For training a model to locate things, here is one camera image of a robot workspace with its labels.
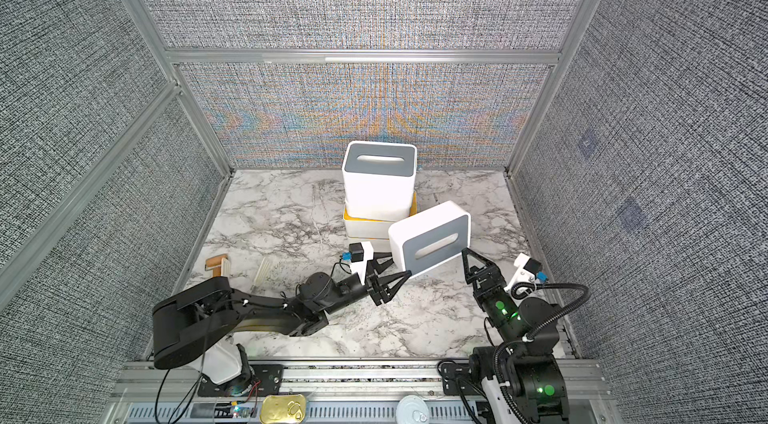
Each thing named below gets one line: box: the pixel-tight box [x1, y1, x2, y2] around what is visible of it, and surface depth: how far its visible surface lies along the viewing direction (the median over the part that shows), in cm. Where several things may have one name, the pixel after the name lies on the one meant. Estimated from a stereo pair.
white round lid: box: [395, 395, 430, 424], surface depth 66 cm
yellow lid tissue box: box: [343, 178, 418, 240], surface depth 77 cm
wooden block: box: [204, 253, 231, 277], surface depth 94 cm
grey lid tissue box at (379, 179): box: [342, 141, 418, 222], surface depth 76 cm
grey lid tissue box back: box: [388, 200, 472, 276], surface depth 65 cm
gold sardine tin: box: [260, 394, 307, 424], surface depth 68 cm
